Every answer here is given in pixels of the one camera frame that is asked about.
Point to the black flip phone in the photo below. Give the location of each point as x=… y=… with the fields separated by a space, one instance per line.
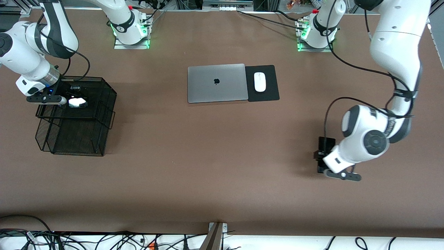
x=77 y=102

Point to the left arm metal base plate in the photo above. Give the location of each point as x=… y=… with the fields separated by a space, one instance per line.
x=312 y=50

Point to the aluminium frame profile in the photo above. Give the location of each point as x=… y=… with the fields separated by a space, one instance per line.
x=437 y=10

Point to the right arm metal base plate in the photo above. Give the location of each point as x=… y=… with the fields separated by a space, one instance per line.
x=131 y=46

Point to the white power strip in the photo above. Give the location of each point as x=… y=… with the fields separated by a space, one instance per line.
x=227 y=7

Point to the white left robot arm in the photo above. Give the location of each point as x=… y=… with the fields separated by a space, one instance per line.
x=395 y=45

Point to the black slab smartphone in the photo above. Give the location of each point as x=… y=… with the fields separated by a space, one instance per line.
x=326 y=144

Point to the aluminium frame corner bracket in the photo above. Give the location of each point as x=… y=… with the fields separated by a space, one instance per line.
x=26 y=11

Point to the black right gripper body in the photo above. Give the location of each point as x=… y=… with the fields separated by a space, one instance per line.
x=68 y=88

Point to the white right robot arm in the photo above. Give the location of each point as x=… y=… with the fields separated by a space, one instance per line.
x=20 y=52

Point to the aluminium camera post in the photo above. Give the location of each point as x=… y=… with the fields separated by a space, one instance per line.
x=213 y=239

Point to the silver closed laptop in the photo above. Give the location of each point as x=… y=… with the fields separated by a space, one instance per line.
x=208 y=86

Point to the black mouse pad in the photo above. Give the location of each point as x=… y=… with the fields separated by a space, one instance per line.
x=272 y=83

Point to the black mesh two-tier tray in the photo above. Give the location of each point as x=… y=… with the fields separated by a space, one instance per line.
x=83 y=132

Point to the white computer mouse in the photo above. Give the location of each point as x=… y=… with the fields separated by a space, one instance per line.
x=260 y=82

